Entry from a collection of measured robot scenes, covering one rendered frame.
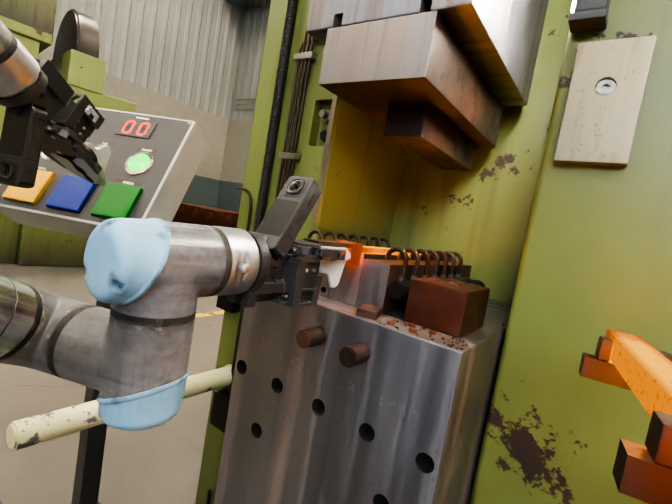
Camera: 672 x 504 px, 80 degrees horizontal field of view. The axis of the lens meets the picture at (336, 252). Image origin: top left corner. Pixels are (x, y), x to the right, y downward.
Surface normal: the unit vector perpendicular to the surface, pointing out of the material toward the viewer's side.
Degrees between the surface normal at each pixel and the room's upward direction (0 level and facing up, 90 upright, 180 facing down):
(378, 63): 90
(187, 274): 90
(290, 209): 59
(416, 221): 90
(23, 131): 87
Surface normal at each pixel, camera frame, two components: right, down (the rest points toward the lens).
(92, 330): -0.06, -0.64
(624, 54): -0.57, -0.03
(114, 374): -0.24, 0.04
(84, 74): 0.73, 0.18
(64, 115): -0.07, -0.45
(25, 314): 0.99, -0.15
